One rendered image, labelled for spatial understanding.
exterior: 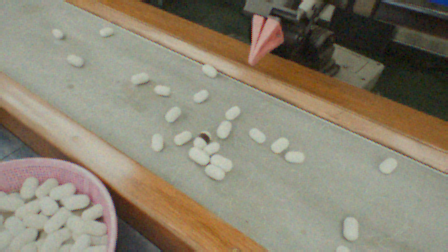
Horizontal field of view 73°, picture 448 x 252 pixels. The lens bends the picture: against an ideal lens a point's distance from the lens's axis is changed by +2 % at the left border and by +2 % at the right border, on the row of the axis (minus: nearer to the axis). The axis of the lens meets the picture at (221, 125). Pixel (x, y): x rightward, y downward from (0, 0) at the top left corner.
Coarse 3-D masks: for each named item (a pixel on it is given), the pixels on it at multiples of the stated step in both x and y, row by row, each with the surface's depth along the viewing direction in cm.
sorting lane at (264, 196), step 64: (0, 0) 86; (0, 64) 65; (64, 64) 66; (128, 64) 68; (192, 64) 70; (128, 128) 54; (192, 128) 55; (256, 128) 56; (320, 128) 57; (192, 192) 45; (256, 192) 46; (320, 192) 47; (384, 192) 47
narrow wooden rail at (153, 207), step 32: (0, 96) 54; (32, 96) 54; (32, 128) 49; (64, 128) 49; (64, 160) 48; (96, 160) 45; (128, 160) 45; (128, 192) 42; (160, 192) 42; (128, 224) 48; (160, 224) 39; (192, 224) 39; (224, 224) 39
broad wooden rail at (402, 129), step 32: (64, 0) 88; (96, 0) 84; (128, 0) 86; (160, 32) 75; (192, 32) 75; (224, 64) 68; (256, 64) 67; (288, 64) 68; (288, 96) 62; (320, 96) 60; (352, 96) 61; (352, 128) 57; (384, 128) 55; (416, 128) 55; (416, 160) 53
